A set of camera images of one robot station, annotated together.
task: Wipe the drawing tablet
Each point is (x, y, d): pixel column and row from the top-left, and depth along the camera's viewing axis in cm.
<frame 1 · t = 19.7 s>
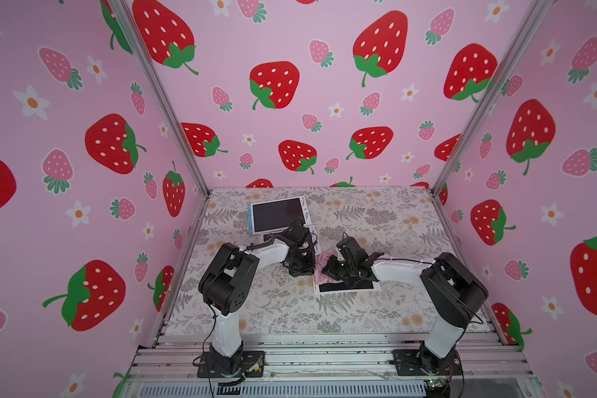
left hand: (317, 273, 93), fingers closed
right hand: (330, 266, 93), fingers closed
pink fluffy cloth: (322, 259, 94), point 5 cm above the table

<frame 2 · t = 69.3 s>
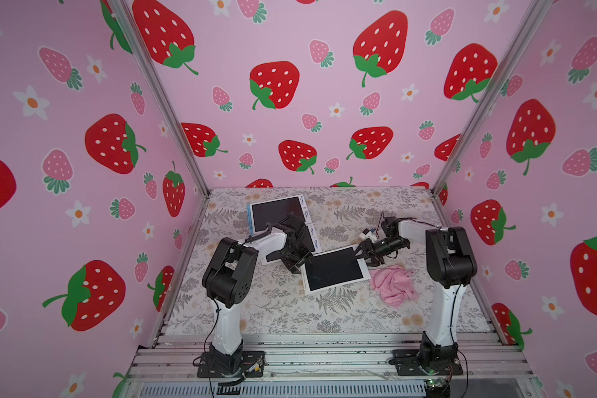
left hand: (313, 264, 94), fingers open
right hand: (360, 264, 93), fingers open
pink fluffy cloth: (395, 284, 90), point 3 cm above the table

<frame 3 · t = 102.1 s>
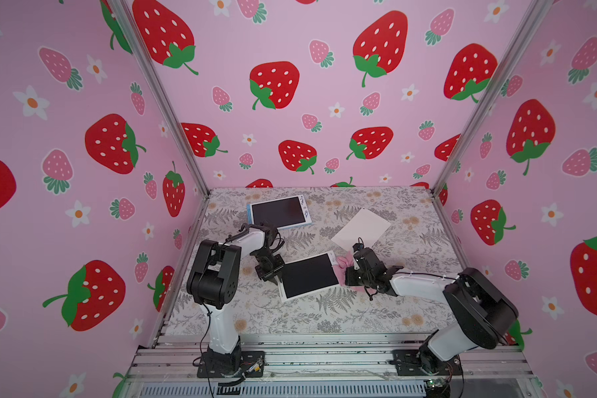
left hand: (284, 279, 92), fingers closed
right hand: (356, 270, 94), fingers closed
middle white drawing tablet: (308, 277, 96), on the table
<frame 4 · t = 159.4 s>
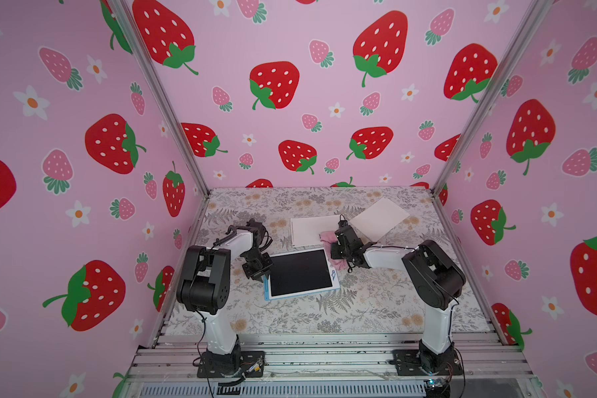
left hand: (270, 276, 93), fingers closed
right hand: (338, 247, 101), fingers closed
pink fluffy cloth: (327, 237, 99), point 6 cm above the table
